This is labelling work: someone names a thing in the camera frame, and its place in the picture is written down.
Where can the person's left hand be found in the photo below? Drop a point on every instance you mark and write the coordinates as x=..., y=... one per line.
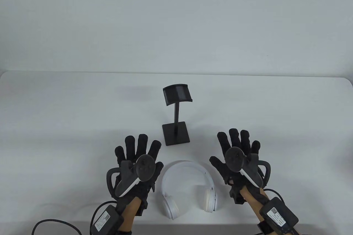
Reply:
x=129, y=146

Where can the person's right hand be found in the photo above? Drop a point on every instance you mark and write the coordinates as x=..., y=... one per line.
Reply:
x=234, y=138

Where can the black wrist box white label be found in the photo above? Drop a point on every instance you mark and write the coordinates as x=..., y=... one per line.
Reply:
x=278, y=214
x=106, y=218

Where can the black headphone stand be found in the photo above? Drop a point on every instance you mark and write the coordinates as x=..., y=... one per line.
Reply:
x=176, y=133

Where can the black and white controller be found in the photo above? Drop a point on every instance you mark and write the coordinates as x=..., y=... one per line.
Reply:
x=129, y=174
x=234, y=157

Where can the person's right forearm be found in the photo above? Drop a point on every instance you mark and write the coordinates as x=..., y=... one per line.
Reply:
x=255, y=200

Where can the white over-ear headphones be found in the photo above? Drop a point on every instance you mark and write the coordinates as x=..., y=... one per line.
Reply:
x=179, y=169

